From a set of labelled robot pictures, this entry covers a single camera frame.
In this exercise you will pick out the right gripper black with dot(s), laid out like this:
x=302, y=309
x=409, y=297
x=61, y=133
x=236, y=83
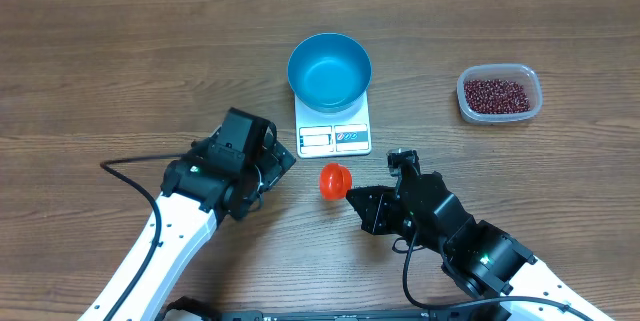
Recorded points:
x=371, y=216

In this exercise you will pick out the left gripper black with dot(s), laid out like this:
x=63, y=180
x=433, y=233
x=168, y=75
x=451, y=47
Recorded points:
x=275, y=168

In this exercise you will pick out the orange scoop with blue handle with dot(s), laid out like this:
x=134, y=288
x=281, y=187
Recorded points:
x=335, y=181

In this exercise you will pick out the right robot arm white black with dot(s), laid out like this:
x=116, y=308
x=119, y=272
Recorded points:
x=504, y=279

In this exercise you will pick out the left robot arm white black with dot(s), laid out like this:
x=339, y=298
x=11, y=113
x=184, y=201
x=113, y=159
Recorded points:
x=223, y=175

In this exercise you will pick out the white digital kitchen scale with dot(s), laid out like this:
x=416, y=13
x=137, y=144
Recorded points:
x=343, y=133

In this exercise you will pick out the blue bowl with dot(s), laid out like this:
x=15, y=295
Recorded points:
x=329, y=72

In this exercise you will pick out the red beans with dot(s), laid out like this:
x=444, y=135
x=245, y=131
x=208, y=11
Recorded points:
x=496, y=96

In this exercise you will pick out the clear plastic container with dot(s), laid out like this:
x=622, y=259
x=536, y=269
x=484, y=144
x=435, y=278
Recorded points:
x=522, y=75

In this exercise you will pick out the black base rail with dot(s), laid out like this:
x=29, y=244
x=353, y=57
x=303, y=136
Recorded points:
x=189, y=309

